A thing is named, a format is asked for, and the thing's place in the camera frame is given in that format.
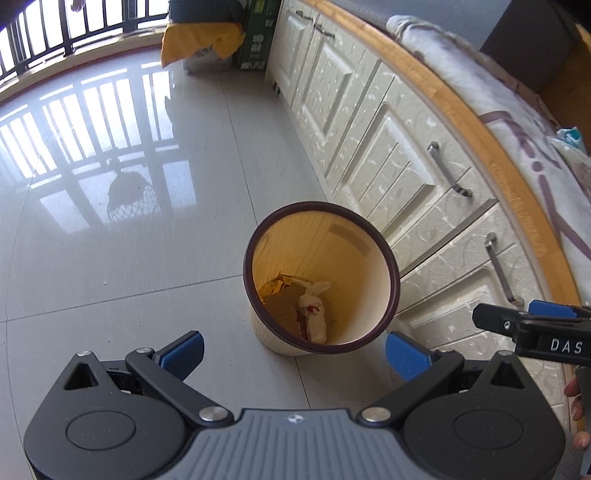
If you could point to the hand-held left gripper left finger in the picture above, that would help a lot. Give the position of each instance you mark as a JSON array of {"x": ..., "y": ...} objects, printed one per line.
[{"x": 184, "y": 354}]

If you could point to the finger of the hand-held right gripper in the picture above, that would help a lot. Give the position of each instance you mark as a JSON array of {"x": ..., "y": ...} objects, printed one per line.
[
  {"x": 551, "y": 308},
  {"x": 494, "y": 318}
]

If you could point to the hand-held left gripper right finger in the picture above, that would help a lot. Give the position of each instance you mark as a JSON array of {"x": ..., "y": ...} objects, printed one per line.
[{"x": 406, "y": 356}]

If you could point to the yellow round waste bin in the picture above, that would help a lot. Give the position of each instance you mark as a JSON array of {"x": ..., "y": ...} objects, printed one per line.
[{"x": 360, "y": 286}]

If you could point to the white tissue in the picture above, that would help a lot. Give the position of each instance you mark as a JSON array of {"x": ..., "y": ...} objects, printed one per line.
[{"x": 314, "y": 314}]

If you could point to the yellow paper box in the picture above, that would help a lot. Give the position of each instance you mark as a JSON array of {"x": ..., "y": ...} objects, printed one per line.
[{"x": 277, "y": 288}]

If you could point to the person's right hand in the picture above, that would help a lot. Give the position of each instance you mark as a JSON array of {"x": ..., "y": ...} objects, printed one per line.
[{"x": 572, "y": 387}]

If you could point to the teal wipes packet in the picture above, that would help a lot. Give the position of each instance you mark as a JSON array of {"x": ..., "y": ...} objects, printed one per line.
[{"x": 572, "y": 137}]

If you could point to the white bench cabinet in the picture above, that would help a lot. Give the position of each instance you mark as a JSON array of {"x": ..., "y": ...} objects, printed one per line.
[{"x": 369, "y": 115}]

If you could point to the white printed blanket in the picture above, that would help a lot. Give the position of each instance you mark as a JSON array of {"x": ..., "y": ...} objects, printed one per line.
[{"x": 461, "y": 78}]

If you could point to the white printed sack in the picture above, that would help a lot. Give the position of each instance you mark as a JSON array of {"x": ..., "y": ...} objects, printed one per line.
[{"x": 207, "y": 60}]

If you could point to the yellow cloth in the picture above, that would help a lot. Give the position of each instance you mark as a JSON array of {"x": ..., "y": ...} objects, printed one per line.
[{"x": 194, "y": 39}]

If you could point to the green carton box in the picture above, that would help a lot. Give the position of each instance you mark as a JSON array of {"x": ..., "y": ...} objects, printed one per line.
[{"x": 258, "y": 46}]

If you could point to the grey bench cushion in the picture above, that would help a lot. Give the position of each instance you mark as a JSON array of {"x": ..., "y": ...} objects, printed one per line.
[{"x": 360, "y": 9}]

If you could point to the dark blue basin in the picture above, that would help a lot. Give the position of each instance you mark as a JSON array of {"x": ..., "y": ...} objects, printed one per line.
[{"x": 207, "y": 11}]

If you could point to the black balcony railing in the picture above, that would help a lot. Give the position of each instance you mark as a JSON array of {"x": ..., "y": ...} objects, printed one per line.
[{"x": 69, "y": 27}]

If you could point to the wooden wall panel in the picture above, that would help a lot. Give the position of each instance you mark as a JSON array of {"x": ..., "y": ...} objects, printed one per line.
[{"x": 572, "y": 92}]

